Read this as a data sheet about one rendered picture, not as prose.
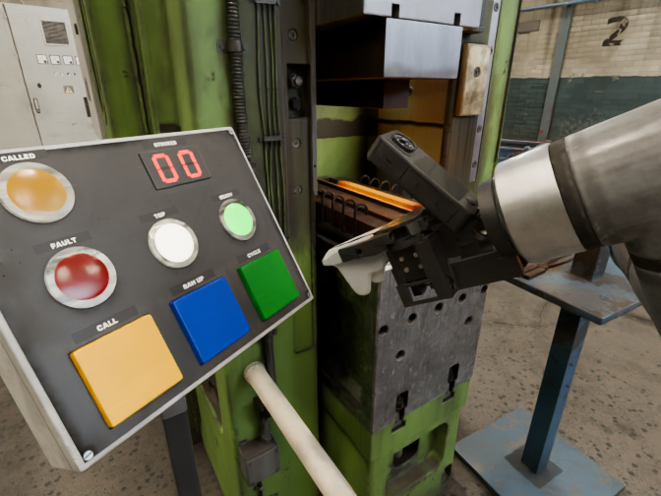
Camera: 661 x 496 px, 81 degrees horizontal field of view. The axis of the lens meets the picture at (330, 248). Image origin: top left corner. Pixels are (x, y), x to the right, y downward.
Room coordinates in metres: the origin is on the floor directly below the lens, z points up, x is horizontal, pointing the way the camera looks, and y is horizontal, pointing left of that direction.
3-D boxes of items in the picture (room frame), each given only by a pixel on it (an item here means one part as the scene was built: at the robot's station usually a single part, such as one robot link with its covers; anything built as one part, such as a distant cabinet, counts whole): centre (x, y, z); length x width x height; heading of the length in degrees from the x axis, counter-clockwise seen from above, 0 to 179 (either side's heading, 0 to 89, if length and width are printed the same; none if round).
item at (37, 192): (0.34, 0.26, 1.16); 0.05 x 0.03 x 0.04; 123
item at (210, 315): (0.38, 0.14, 1.01); 0.07 x 0.05 x 0.07; 148
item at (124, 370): (0.30, 0.19, 1.01); 0.07 x 0.05 x 0.07; 148
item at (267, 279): (0.47, 0.08, 1.01); 0.07 x 0.05 x 0.07; 148
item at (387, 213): (1.00, -0.07, 0.96); 0.42 x 0.20 x 0.09; 33
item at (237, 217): (0.49, 0.12, 1.09); 0.05 x 0.03 x 0.04; 123
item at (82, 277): (0.32, 0.23, 1.09); 0.05 x 0.03 x 0.04; 123
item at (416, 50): (1.00, -0.07, 1.32); 0.42 x 0.20 x 0.10; 33
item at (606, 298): (0.98, -0.72, 0.76); 0.40 x 0.30 x 0.02; 119
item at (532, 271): (1.12, -0.78, 0.77); 0.60 x 0.04 x 0.01; 124
